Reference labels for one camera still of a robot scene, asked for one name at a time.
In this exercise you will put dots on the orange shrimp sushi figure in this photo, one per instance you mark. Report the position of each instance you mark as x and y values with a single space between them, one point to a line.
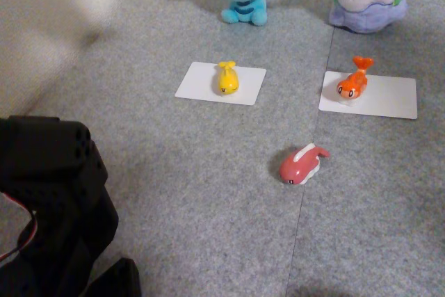
351 86

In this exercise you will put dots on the yellow egg sushi figure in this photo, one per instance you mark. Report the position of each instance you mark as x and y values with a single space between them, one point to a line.
227 83

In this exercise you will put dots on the grey carpet tile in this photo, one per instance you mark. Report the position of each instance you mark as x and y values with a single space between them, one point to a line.
382 241
208 206

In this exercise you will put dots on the white rectangular card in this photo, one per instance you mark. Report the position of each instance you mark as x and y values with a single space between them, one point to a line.
198 85
389 98

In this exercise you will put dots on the red tuna sushi figure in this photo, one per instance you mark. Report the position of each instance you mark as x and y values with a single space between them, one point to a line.
295 168

